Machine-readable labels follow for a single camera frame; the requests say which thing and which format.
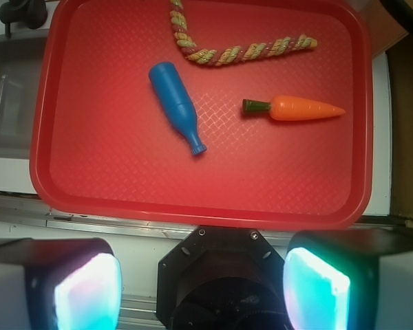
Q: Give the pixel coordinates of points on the black sink faucet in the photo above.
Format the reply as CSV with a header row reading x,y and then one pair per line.
x,y
32,13

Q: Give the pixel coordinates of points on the grey metal sink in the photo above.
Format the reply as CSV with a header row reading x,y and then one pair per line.
x,y
21,58

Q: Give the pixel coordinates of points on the orange plastic toy carrot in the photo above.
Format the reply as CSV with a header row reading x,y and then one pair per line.
x,y
292,108

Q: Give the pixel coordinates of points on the blue plastic toy bottle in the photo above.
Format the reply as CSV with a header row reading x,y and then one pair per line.
x,y
177,104

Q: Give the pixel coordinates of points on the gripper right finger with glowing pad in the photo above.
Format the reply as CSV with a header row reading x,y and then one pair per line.
x,y
350,279

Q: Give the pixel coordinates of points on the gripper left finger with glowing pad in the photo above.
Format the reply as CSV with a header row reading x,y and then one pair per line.
x,y
59,284

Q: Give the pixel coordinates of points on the red plastic tray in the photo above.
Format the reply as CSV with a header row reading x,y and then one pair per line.
x,y
102,144

